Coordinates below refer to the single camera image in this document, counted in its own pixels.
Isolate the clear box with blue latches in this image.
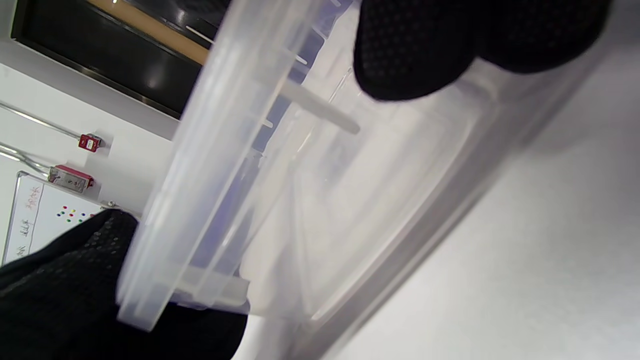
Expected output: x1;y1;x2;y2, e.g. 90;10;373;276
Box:
172;0;616;360

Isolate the clear plastic lid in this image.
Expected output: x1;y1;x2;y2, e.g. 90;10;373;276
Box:
116;0;363;332

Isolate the black framed glass panel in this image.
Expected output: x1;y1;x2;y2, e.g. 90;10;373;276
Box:
10;0;232;121

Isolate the small red wall box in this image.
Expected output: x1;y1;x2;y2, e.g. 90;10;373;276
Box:
77;133;103;152

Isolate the person's right hand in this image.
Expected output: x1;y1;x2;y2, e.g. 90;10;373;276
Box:
352;0;613;102

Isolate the metal wall conduit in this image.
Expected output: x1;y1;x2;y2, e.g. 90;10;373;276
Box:
0;101;82;139
0;142;52;174

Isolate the person's left hand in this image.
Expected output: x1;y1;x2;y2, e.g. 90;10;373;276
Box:
0;209;249;360

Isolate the white metal stand frame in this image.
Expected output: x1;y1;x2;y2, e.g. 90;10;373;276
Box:
0;171;108;266

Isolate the red grey wall box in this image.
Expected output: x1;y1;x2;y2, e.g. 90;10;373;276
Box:
48;165;95;193

